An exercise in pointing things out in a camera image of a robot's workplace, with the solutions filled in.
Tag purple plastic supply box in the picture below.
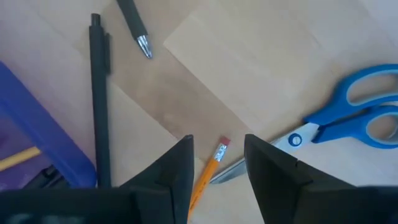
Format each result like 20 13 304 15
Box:
0 60 98 191

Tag blue handled scissors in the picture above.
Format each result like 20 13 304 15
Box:
210 63 398 185

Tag black pen with silver tip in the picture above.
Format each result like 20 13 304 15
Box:
115 0 154 60

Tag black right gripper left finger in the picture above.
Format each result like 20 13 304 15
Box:
0 134 195 224

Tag yellow pencil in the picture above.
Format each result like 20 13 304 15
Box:
0 146 42 172

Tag black pen with clip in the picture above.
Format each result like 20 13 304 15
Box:
88 12 113 189

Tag orange pencil with pink eraser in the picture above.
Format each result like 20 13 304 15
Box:
187 136 231 222

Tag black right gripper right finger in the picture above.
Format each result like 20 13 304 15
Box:
244 134 398 224

